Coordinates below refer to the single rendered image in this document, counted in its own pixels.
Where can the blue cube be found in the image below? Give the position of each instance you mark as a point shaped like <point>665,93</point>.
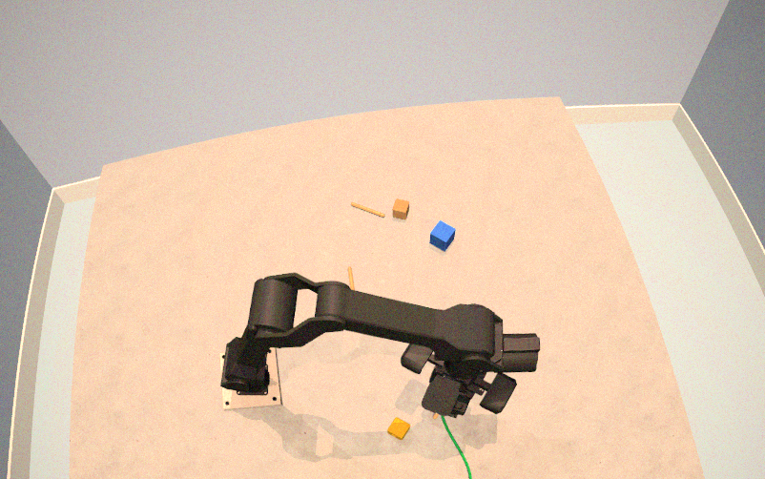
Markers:
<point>442,235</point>

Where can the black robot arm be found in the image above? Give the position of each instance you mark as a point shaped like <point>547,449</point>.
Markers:
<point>468,337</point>

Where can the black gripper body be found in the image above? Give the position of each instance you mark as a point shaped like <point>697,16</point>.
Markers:
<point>497,393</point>

